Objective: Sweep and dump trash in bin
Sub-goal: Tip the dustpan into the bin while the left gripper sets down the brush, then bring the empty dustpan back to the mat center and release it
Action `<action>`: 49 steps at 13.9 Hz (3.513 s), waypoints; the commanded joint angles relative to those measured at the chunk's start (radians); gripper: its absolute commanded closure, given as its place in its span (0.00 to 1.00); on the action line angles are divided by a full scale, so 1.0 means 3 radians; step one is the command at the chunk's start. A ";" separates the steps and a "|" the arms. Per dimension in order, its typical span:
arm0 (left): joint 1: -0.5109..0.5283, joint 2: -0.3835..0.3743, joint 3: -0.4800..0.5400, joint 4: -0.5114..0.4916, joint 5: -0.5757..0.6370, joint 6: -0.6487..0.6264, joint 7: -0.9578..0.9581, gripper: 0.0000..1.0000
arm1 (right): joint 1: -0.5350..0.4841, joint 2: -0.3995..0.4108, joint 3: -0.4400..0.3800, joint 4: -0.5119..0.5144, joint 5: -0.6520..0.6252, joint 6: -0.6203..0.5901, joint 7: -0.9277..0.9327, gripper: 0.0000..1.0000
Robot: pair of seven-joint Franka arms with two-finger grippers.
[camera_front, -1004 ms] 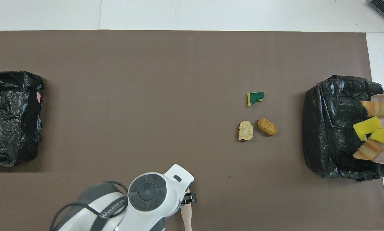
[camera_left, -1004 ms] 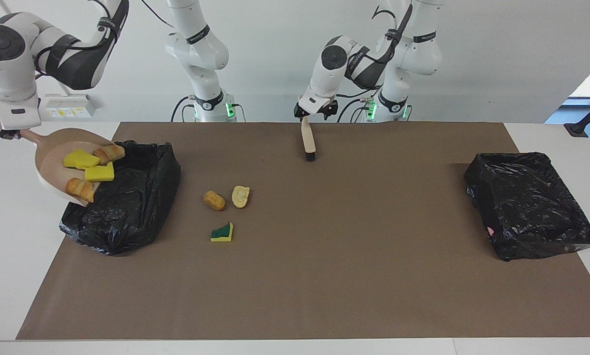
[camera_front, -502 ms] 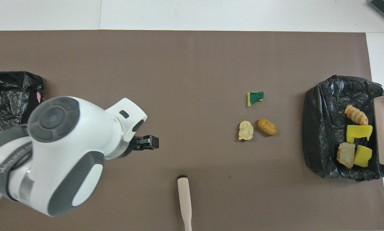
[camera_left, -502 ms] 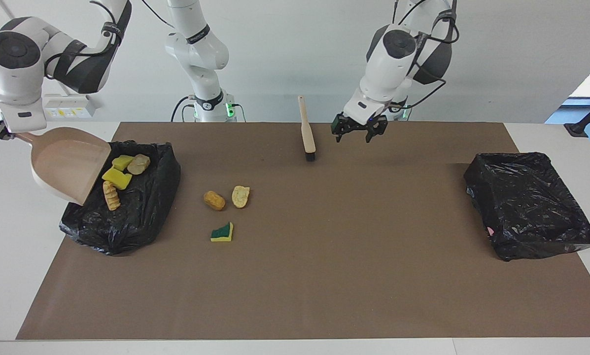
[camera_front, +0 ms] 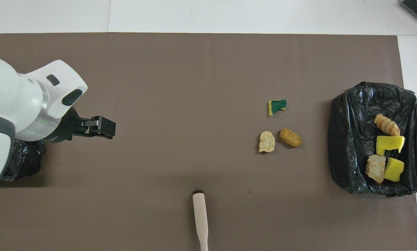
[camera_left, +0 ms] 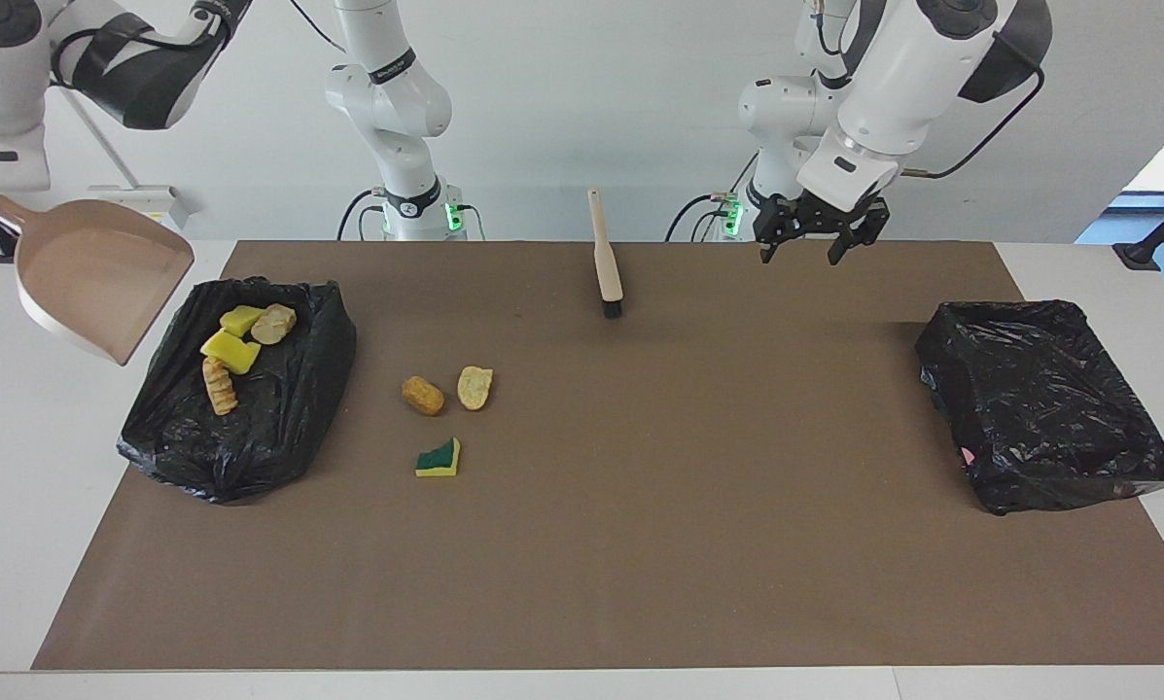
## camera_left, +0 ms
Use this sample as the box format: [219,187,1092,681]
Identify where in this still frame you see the orange striped bread piece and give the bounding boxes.
[201,356,239,417]

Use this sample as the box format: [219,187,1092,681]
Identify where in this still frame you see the black right base cable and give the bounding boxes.
[336,188,390,241]

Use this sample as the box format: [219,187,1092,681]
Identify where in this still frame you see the white wall socket box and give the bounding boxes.
[88,185,192,230]

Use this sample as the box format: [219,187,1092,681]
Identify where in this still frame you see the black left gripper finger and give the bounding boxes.
[754,197,789,265]
[828,198,891,266]

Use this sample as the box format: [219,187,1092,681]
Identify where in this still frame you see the beige hand brush black bristles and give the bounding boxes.
[587,189,625,320]

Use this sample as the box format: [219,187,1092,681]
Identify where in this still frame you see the brown table mat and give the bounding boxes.
[32,240,1164,672]

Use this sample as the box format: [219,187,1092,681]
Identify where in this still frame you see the notched yellow sponge piece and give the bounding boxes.
[199,329,263,376]

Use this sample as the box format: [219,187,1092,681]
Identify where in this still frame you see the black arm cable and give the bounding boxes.
[898,32,1047,181]
[47,0,349,93]

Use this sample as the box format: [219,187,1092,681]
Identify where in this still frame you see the green and yellow sponge piece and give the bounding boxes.
[414,437,462,478]

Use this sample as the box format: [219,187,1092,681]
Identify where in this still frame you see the black bag-lined bin pink spot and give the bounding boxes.
[915,298,1164,516]

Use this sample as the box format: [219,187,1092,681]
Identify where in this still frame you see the brown potato-shaped lump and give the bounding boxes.
[401,375,445,417]

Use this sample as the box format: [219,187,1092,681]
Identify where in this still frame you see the pale beige foam chunk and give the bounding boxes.
[251,302,299,346]
[457,365,494,411]

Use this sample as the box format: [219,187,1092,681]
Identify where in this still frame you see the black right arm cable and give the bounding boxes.
[47,0,349,93]

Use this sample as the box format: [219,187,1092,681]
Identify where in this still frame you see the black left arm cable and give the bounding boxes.
[898,32,1047,181]

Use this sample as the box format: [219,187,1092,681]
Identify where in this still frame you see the beige plastic dustpan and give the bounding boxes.
[0,194,195,367]

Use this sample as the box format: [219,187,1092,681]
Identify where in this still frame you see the white wall conduit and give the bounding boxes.
[54,86,140,189]

